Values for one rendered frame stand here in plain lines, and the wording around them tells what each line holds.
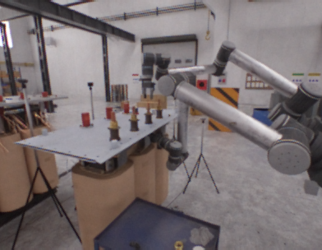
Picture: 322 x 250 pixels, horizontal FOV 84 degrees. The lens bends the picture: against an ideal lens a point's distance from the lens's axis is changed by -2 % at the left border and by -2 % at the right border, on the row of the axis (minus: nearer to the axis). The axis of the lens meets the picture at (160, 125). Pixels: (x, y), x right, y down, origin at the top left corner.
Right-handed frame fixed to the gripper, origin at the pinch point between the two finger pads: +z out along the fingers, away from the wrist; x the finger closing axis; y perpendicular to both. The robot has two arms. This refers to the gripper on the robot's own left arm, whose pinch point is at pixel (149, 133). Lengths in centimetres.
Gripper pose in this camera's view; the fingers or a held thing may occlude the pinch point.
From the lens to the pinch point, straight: 180.6
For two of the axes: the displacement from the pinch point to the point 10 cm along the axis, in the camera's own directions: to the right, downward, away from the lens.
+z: -7.2, -3.7, 5.9
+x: -6.8, 1.8, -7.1
